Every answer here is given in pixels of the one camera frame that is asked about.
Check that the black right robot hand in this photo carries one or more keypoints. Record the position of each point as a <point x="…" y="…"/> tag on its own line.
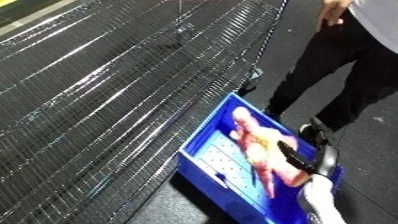
<point x="308" y="156"/>

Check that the pale right robot forearm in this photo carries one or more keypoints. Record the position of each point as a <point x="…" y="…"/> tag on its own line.
<point x="320" y="200"/>

